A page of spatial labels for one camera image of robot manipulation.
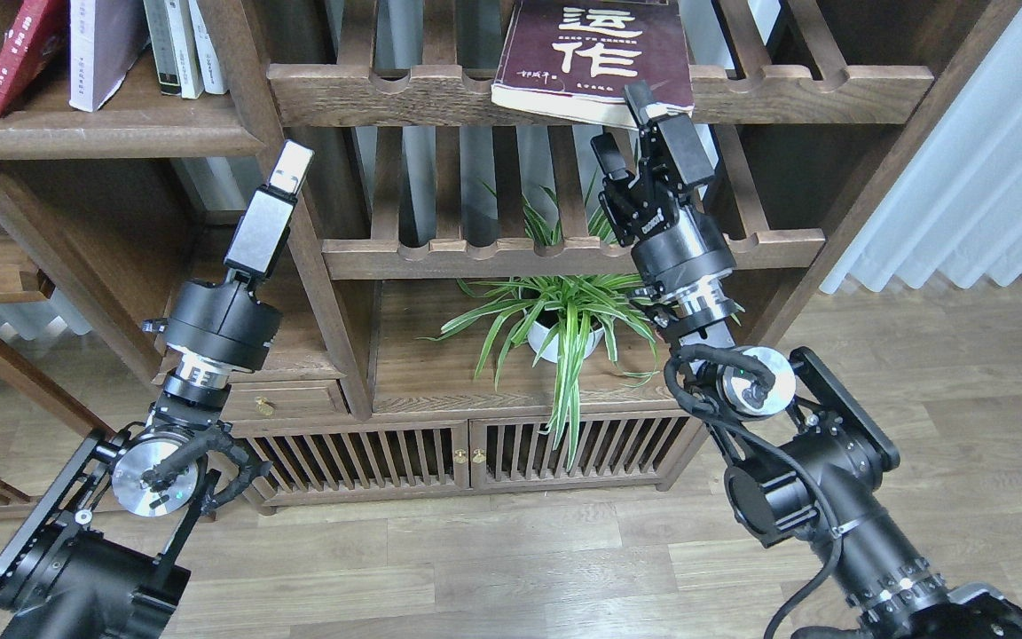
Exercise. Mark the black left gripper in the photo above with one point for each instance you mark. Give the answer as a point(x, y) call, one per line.
point(225, 322)

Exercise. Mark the green spider plant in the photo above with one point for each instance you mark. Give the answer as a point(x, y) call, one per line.
point(572, 304)

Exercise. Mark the white plant pot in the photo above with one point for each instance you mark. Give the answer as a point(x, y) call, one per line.
point(548, 349)

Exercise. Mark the white upright book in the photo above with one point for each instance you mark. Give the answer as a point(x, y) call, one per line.
point(211, 71)
point(174, 48)

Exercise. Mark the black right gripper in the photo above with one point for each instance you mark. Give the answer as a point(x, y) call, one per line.
point(679, 252)

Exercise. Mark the red paperback book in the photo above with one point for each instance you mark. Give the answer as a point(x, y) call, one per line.
point(38, 33)

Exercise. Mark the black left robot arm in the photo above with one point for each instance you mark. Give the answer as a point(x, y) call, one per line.
point(97, 556)

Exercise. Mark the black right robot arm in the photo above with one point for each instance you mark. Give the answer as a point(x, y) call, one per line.
point(803, 458)

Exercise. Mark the white pleated curtain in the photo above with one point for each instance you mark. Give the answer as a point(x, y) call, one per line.
point(956, 211)

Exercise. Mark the large maroon book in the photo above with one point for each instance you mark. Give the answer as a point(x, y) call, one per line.
point(572, 59)

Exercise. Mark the dark wooden bookshelf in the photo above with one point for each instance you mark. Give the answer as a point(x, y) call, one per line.
point(421, 179)

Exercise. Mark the white lavender paperback book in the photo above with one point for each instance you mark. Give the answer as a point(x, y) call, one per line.
point(105, 40)

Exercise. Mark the brass drawer knob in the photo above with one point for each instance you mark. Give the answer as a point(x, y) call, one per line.
point(264, 407)

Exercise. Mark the white upright book left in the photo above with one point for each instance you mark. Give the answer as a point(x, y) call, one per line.
point(174, 48)

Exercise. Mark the white upright book right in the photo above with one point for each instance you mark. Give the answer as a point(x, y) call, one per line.
point(211, 71)

